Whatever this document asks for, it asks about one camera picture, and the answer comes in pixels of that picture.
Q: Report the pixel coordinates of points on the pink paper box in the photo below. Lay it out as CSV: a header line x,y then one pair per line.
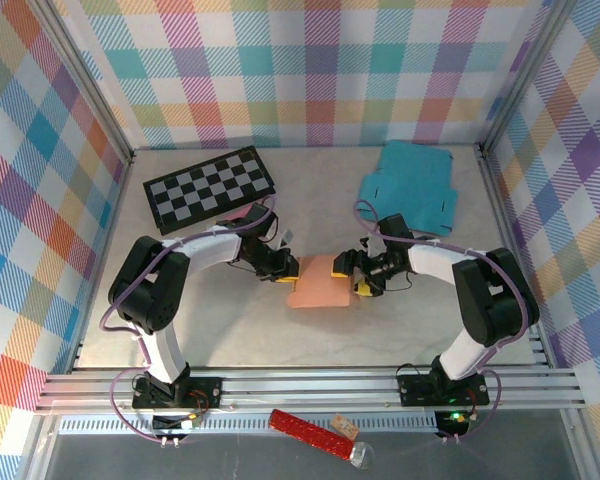
x,y
320,285

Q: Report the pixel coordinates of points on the blue paper box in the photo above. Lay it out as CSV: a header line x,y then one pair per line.
x,y
410,185

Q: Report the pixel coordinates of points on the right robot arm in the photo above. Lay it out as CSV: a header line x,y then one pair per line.
x,y
485,300

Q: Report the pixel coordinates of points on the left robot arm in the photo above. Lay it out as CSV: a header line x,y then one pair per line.
x,y
165,340

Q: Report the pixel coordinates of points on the pink toy microphone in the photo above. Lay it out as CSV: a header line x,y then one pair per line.
x,y
240,214

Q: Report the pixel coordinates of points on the black grey chessboard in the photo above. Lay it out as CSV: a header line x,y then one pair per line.
x,y
205,187

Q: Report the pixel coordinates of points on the red glitter toy microphone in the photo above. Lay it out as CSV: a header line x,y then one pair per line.
x,y
310,432

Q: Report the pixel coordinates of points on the black controller board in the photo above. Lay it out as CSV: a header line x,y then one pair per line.
x,y
452,420
172,424

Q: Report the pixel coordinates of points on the aluminium mounting rail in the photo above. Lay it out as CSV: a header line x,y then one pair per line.
x,y
305,390

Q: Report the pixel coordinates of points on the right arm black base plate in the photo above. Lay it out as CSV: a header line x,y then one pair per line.
x,y
415,390

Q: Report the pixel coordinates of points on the aluminium side rail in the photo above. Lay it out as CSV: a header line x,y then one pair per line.
x,y
510,250

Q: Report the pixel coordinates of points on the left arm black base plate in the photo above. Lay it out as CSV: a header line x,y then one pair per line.
x,y
205,392

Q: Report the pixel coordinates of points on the aluminium frame post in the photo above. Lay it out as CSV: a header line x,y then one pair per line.
x,y
525,70
80,80

